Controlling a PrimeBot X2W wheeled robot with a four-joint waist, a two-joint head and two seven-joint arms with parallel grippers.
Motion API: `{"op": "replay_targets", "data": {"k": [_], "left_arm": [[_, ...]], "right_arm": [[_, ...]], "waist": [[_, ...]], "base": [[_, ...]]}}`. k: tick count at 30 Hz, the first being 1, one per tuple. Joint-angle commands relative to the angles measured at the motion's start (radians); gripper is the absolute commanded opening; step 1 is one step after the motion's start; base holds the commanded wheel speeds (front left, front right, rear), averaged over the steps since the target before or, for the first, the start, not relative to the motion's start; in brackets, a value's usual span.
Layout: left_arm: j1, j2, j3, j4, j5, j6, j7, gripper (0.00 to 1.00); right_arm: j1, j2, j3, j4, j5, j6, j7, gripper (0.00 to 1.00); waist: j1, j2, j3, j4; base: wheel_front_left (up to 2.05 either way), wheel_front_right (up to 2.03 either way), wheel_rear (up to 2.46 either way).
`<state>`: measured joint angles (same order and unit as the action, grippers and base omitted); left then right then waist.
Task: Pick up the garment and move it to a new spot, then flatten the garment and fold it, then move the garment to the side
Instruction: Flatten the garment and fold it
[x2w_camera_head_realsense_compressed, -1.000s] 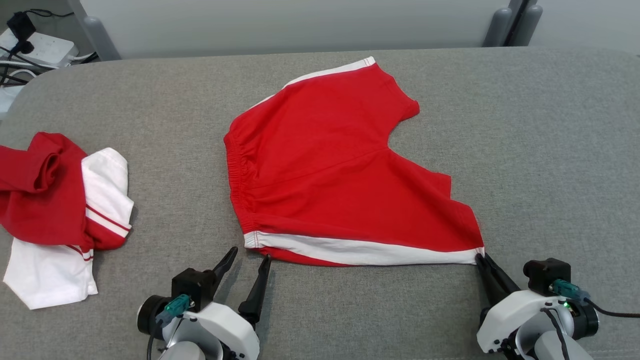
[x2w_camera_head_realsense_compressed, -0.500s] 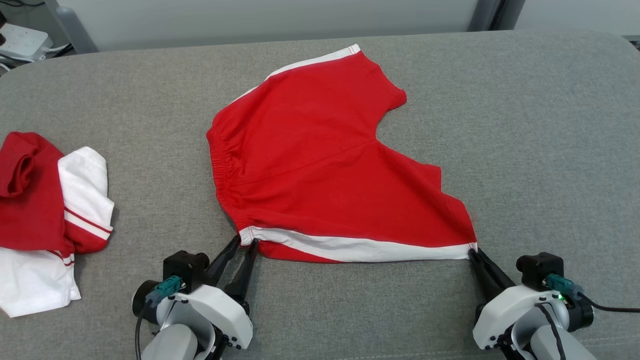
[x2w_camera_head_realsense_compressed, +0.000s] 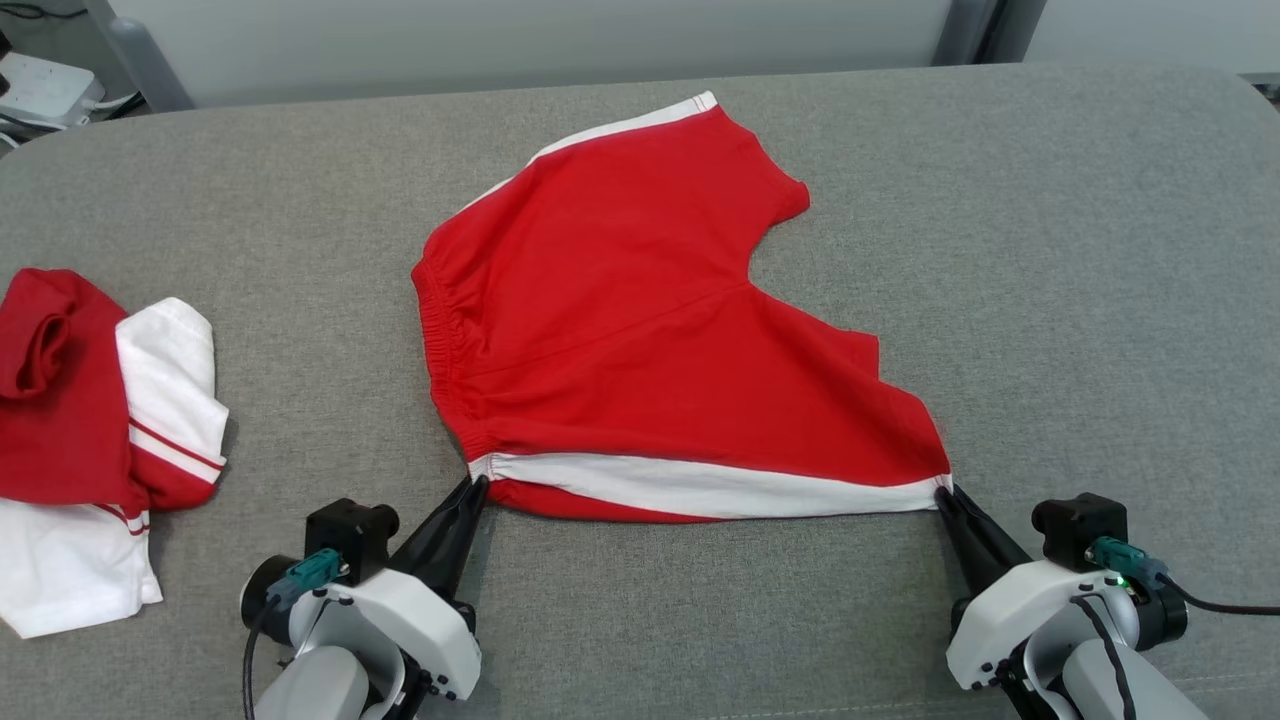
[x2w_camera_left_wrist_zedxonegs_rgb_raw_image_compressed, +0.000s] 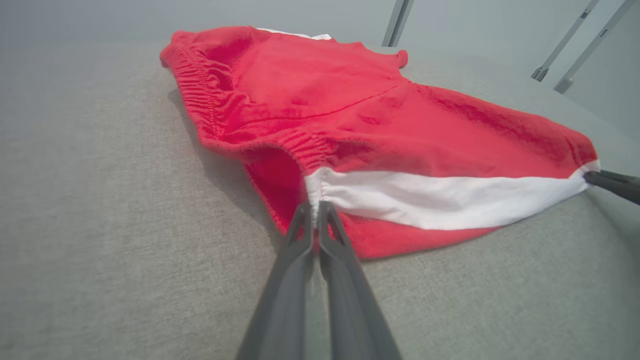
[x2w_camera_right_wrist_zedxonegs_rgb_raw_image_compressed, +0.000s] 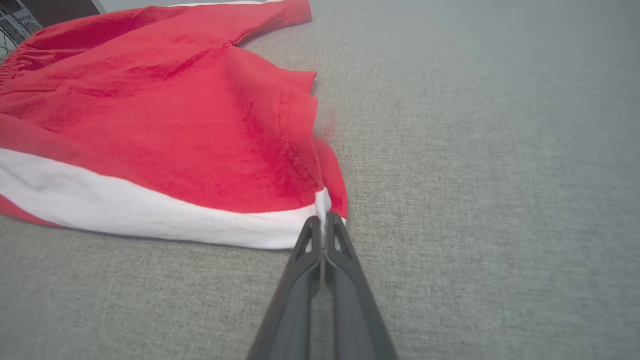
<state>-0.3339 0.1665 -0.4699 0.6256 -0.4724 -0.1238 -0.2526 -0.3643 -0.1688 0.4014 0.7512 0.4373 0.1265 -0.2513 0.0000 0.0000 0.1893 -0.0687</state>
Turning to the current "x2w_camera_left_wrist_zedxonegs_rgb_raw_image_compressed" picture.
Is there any white partition panel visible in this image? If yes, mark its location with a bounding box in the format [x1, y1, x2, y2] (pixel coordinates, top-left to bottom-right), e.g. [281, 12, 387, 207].
[400, 0, 591, 76]
[570, 0, 640, 146]

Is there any grey partition post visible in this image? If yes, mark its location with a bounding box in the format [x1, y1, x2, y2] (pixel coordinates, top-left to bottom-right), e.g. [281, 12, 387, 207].
[554, 0, 640, 94]
[381, 0, 415, 48]
[531, 0, 601, 83]

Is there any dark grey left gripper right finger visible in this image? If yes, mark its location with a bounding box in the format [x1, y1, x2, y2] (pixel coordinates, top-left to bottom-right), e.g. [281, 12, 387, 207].
[318, 201, 403, 360]

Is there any grey fabric sofa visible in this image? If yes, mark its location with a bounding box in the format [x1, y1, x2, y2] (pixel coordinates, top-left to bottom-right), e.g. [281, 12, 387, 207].
[0, 30, 640, 360]

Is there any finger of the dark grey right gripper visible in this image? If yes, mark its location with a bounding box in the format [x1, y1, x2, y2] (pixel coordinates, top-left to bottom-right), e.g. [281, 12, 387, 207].
[583, 171, 640, 206]
[597, 169, 640, 182]

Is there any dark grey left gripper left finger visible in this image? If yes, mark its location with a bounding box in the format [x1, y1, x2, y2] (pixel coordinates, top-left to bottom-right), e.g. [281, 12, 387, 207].
[235, 202, 315, 360]

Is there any red T-shirt with white sleeves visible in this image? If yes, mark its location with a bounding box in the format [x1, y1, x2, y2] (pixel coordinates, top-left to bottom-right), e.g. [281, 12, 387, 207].
[159, 26, 601, 260]

